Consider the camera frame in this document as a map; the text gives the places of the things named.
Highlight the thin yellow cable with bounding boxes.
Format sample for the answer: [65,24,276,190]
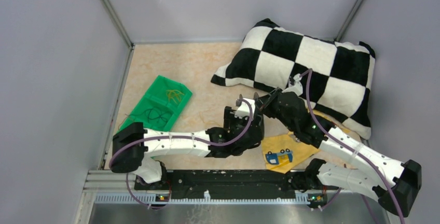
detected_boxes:
[199,110,221,125]

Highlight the black cable spool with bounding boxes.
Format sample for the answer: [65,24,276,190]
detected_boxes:
[236,92,259,106]

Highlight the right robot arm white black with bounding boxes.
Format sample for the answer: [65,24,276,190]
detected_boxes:
[254,89,422,218]

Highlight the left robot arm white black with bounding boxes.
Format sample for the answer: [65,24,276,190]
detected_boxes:
[109,104,265,189]

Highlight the yellow cloth with car print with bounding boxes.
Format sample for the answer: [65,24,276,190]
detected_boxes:
[261,109,351,175]

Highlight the black white checkered pillow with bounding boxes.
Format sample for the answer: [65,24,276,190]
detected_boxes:
[211,18,376,139]

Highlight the green compartment tray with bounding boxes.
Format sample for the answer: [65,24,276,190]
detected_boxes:
[119,75,193,131]

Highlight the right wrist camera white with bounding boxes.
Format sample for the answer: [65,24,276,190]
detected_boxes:
[282,74,303,96]

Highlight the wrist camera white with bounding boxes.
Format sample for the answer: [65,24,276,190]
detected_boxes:
[282,74,303,96]
[234,98,256,119]

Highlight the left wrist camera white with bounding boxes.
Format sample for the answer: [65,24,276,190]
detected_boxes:
[234,98,256,119]

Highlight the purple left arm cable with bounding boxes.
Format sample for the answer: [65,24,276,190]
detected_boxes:
[109,99,254,211]

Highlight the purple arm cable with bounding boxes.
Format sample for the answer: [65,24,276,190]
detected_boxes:
[109,99,254,211]
[297,68,406,224]

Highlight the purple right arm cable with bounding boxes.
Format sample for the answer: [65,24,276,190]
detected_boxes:
[297,68,406,224]

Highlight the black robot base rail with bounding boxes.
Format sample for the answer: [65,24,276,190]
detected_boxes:
[134,170,323,200]

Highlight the yellow wires in tray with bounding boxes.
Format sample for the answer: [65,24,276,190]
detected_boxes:
[166,89,186,105]

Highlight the dark wires in tray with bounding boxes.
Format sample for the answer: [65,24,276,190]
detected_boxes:
[142,107,173,125]

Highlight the white slotted cable duct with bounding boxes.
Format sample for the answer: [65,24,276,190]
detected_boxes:
[94,191,310,205]

